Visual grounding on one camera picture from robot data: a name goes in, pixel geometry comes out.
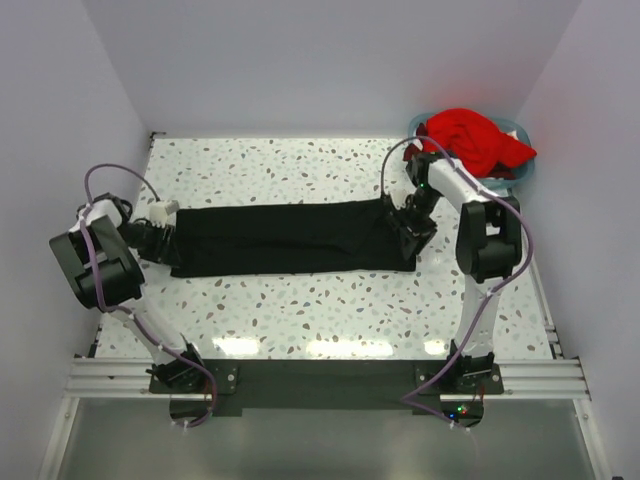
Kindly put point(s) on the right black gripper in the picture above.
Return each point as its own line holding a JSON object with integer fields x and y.
{"x": 421, "y": 233}

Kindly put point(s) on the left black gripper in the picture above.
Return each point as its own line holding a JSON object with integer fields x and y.
{"x": 164, "y": 249}

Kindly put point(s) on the black t shirt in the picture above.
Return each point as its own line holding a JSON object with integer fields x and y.
{"x": 287, "y": 239}

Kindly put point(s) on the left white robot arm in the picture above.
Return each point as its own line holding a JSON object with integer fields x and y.
{"x": 100, "y": 257}

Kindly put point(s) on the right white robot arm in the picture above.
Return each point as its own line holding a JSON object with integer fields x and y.
{"x": 488, "y": 249}

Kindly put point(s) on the teal plastic laundry basket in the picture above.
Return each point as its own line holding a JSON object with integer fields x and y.
{"x": 416, "y": 128}

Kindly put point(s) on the red t shirt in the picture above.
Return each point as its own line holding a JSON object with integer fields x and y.
{"x": 460, "y": 126}

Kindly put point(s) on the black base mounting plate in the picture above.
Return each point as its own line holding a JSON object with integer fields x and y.
{"x": 230, "y": 387}

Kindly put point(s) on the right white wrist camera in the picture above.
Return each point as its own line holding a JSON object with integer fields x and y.
{"x": 396, "y": 198}

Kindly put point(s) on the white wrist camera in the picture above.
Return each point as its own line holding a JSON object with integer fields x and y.
{"x": 396, "y": 198}
{"x": 159, "y": 212}

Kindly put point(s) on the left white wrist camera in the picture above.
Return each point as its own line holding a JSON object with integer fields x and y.
{"x": 159, "y": 212}

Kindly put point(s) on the aluminium extrusion rail frame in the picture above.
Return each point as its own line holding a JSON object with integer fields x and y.
{"x": 552, "y": 380}

